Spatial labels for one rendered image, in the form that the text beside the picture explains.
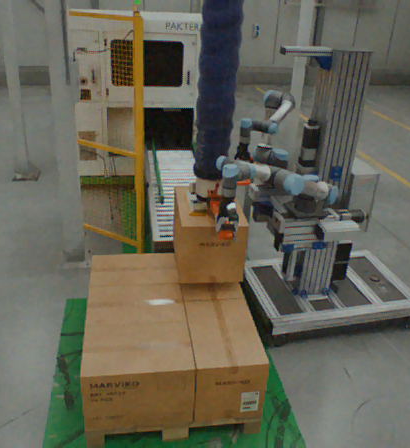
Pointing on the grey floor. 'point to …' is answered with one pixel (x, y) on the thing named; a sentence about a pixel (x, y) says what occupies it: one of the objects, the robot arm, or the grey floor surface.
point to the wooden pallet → (172, 429)
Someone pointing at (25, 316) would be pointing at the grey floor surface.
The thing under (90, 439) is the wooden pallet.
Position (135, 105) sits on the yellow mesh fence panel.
